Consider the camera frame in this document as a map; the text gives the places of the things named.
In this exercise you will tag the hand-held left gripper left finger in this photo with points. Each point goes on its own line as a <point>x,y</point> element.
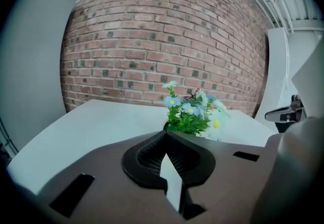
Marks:
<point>101,180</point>

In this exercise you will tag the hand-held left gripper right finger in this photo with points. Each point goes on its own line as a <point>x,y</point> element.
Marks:
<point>227,167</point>

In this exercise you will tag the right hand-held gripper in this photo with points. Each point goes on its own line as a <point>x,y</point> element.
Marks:
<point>298,110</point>

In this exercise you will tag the blue flowers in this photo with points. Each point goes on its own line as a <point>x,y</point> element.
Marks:
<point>189,110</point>

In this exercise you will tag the white desk cabinet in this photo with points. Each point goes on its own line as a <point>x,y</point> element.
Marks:
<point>101,121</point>

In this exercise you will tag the silver refrigerator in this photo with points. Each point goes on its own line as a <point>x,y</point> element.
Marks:
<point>33,66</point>

